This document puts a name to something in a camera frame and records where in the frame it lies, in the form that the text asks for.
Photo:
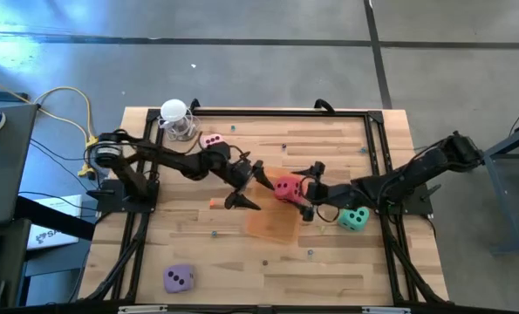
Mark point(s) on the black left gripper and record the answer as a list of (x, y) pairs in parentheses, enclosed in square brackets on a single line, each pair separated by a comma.
[(237, 174)]

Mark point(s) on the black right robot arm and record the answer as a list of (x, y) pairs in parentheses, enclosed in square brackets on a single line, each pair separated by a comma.
[(416, 172)]

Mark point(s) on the white metal bracket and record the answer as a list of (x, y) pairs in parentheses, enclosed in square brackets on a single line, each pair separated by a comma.
[(142, 309), (385, 310)]

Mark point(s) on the large pink foam die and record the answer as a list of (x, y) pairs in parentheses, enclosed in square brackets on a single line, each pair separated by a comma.
[(211, 140)]

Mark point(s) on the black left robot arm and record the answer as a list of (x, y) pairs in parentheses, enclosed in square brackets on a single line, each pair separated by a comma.
[(176, 161)]

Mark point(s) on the large purple foam die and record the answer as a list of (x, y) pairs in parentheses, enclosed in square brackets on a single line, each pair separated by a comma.
[(178, 279)]

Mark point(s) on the large red foam die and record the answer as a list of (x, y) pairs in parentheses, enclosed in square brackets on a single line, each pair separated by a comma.
[(287, 188)]

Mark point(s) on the black desk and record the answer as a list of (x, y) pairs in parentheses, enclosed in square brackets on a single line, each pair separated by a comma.
[(2, 174)]

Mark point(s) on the black desk crossbar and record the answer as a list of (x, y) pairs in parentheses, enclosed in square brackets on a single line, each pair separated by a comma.
[(54, 218)]

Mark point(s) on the white cardboard box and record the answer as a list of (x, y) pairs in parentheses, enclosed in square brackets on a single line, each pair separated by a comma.
[(54, 227)]

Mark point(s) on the blue-grey metal table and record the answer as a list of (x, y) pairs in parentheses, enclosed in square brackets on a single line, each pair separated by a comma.
[(503, 148)]

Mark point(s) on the dark computer workstation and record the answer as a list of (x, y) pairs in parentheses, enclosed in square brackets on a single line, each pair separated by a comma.
[(2, 261)]

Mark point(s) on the black aluminium table frame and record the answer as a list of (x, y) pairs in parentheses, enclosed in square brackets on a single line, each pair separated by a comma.
[(285, 113)]

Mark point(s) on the orange translucent plastic bin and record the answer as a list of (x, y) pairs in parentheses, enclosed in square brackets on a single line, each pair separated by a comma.
[(272, 224)]

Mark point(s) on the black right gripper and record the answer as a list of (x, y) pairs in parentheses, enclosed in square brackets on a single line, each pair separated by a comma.
[(329, 194)]

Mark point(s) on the white mushroom-shaped lamp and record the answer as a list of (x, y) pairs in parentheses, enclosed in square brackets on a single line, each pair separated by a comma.
[(173, 110)]

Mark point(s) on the large teal foam die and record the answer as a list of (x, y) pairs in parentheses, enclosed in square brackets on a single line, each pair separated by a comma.
[(353, 219)]

